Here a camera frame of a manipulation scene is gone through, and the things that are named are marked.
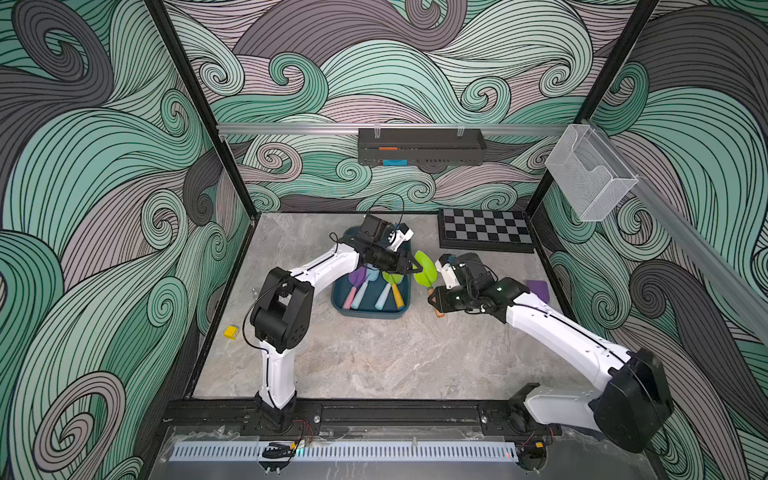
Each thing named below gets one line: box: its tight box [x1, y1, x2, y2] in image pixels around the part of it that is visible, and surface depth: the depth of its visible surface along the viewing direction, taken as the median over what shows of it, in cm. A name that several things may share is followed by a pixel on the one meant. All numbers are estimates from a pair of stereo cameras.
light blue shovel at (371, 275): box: [351, 267, 380, 310], surface depth 97 cm
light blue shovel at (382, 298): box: [374, 283, 391, 310], surface depth 94 cm
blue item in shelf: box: [383, 159, 408, 166], surface depth 92 cm
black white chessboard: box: [437, 208, 537, 253], surface depth 113 cm
